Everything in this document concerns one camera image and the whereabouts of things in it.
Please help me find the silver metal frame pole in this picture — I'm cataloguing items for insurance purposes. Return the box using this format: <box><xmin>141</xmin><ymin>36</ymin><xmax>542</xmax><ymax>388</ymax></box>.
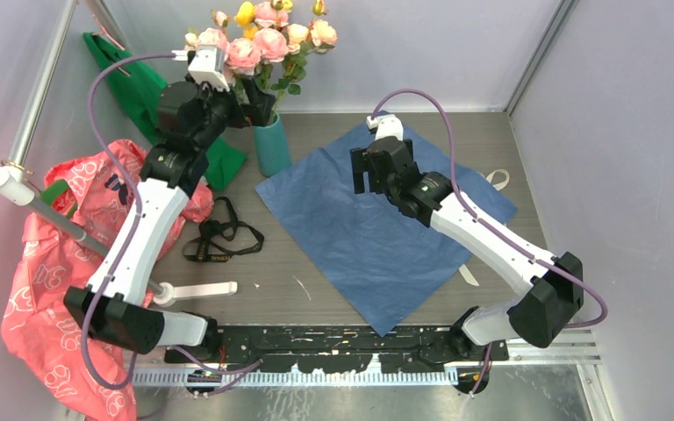
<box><xmin>6</xmin><ymin>0</ymin><xmax>77</xmax><ymax>167</ymax></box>

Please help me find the teal ceramic vase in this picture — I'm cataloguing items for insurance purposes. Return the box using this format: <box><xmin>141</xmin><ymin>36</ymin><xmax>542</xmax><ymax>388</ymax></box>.
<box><xmin>253</xmin><ymin>113</ymin><xmax>292</xmax><ymax>177</ymax></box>

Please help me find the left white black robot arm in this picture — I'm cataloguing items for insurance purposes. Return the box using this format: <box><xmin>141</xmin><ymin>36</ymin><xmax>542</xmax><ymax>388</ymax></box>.
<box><xmin>64</xmin><ymin>77</ymin><xmax>276</xmax><ymax>362</ymax></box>

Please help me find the black strap with lettering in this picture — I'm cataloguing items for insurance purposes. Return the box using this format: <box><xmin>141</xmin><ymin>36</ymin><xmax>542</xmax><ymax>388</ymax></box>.
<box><xmin>181</xmin><ymin>196</ymin><xmax>266</xmax><ymax>264</ymax></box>

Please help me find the green cloth bag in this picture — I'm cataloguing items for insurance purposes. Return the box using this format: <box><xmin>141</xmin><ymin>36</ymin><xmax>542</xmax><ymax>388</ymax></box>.
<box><xmin>82</xmin><ymin>32</ymin><xmax>247</xmax><ymax>191</ymax></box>

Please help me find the aluminium rail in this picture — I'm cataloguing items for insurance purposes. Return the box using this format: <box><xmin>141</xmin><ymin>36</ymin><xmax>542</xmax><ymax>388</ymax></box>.
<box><xmin>121</xmin><ymin>325</ymin><xmax>603</xmax><ymax>388</ymax></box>

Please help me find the blue paper bouquet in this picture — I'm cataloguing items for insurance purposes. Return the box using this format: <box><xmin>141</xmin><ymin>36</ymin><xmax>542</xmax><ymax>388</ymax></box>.
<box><xmin>255</xmin><ymin>114</ymin><xmax>513</xmax><ymax>333</ymax></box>

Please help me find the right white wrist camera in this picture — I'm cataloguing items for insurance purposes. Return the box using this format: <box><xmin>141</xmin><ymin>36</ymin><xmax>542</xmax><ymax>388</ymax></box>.
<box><xmin>366</xmin><ymin>114</ymin><xmax>405</xmax><ymax>141</ymax></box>

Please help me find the grey rod with white caps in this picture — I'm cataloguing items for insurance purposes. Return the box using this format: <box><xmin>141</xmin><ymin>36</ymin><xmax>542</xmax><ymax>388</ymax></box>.
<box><xmin>0</xmin><ymin>166</ymin><xmax>238</xmax><ymax>307</ymax></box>

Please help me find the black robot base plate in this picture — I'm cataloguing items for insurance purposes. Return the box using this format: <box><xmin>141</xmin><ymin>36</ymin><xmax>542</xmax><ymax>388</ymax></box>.
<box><xmin>193</xmin><ymin>325</ymin><xmax>484</xmax><ymax>374</ymax></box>

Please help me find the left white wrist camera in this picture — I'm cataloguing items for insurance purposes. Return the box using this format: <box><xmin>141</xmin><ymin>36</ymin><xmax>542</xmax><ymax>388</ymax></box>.
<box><xmin>172</xmin><ymin>46</ymin><xmax>230</xmax><ymax>92</ymax></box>

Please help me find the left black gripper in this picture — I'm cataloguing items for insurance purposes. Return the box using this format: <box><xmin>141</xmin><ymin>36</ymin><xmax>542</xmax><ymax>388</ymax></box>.
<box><xmin>188</xmin><ymin>75</ymin><xmax>276</xmax><ymax>151</ymax></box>

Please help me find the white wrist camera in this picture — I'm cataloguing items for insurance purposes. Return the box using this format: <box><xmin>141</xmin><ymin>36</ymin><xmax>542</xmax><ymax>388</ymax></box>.
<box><xmin>366</xmin><ymin>114</ymin><xmax>405</xmax><ymax>141</ymax></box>
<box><xmin>172</xmin><ymin>46</ymin><xmax>230</xmax><ymax>92</ymax></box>

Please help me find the pink printed raincoat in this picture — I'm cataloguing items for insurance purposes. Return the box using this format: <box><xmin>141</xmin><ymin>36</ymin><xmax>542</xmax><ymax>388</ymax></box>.
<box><xmin>0</xmin><ymin>139</ymin><xmax>215</xmax><ymax>421</ymax></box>

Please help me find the yellow rose stem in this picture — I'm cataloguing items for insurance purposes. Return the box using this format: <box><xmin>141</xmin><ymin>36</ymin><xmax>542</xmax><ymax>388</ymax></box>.
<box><xmin>233</xmin><ymin>0</ymin><xmax>295</xmax><ymax>40</ymax></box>

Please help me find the pink flower stem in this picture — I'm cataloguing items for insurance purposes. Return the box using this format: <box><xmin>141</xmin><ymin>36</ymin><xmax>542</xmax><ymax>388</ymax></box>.
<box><xmin>254</xmin><ymin>1</ymin><xmax>289</xmax><ymax>88</ymax></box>
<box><xmin>193</xmin><ymin>11</ymin><xmax>262</xmax><ymax>89</ymax></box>

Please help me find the yellow cream flower stem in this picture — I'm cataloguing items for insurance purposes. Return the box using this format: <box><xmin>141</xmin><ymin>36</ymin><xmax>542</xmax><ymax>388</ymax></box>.
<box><xmin>270</xmin><ymin>1</ymin><xmax>338</xmax><ymax>107</ymax></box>

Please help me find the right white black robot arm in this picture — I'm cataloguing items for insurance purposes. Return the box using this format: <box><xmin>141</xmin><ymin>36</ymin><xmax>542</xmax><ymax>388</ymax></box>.
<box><xmin>350</xmin><ymin>137</ymin><xmax>584</xmax><ymax>360</ymax></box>

